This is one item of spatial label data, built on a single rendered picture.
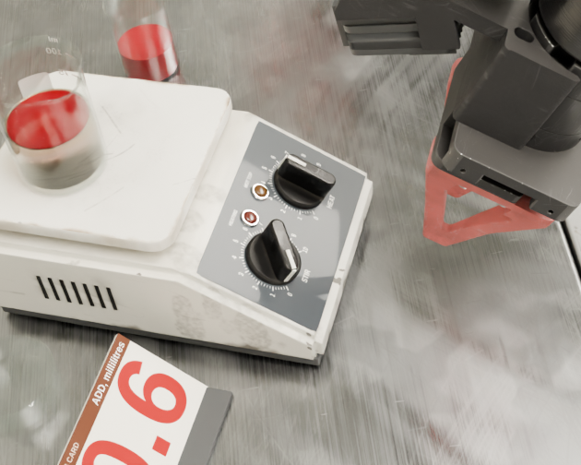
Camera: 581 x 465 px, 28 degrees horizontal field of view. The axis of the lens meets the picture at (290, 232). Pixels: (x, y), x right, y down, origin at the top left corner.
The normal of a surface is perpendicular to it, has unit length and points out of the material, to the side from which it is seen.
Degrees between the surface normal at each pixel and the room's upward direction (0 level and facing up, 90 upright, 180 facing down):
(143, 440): 40
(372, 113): 0
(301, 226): 30
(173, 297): 90
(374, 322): 0
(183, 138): 0
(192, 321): 90
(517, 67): 90
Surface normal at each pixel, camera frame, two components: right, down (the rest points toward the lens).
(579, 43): -0.55, 0.57
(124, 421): 0.54, -0.41
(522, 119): -0.26, 0.75
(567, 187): 0.33, -0.52
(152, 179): -0.11, -0.65
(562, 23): -0.82, 0.25
